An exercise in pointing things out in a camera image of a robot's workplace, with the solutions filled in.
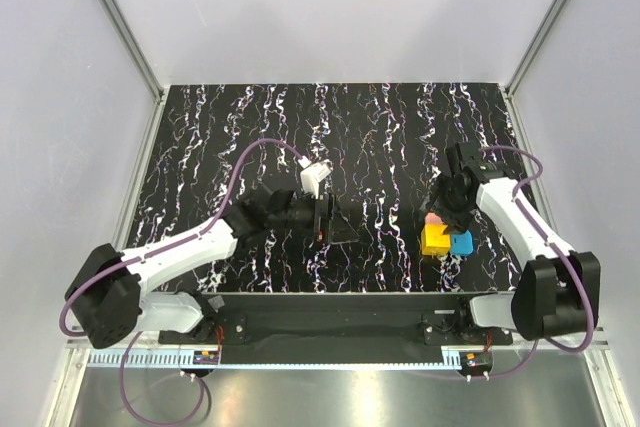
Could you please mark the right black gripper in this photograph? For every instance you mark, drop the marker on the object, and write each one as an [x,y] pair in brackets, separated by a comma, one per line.
[455,221]

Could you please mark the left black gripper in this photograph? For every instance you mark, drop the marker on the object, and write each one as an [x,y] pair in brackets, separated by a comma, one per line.
[331,228]

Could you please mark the pink plug adapter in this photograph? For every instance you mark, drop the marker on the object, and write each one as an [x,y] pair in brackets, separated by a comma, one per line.
[433,219]

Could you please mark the blue folding extension socket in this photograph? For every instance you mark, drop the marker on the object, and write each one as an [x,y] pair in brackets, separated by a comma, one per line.
[462,244]

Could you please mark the yellow socket cube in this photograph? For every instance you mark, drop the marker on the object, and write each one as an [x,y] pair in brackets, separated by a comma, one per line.
[435,240]

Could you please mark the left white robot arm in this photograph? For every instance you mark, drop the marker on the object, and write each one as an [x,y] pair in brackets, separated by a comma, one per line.
[115,293]

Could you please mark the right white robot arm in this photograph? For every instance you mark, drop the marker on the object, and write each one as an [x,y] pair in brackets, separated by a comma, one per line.
[558,291]

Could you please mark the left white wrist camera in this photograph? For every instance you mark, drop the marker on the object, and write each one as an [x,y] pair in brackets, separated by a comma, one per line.
[313,174]

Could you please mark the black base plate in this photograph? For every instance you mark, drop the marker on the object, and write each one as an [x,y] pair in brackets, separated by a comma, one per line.
[304,329]

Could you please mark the slotted cable duct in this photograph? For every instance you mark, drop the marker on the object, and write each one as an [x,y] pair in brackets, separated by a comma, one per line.
[155,358]

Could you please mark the right aluminium frame post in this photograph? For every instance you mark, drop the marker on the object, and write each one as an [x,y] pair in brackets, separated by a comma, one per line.
[543,31]

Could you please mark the aluminium frame post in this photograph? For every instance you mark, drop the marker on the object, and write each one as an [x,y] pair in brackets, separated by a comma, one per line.
[543,31]
[131,45]

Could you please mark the left aluminium frame post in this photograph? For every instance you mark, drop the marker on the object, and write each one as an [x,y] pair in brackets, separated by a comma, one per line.
[131,45]

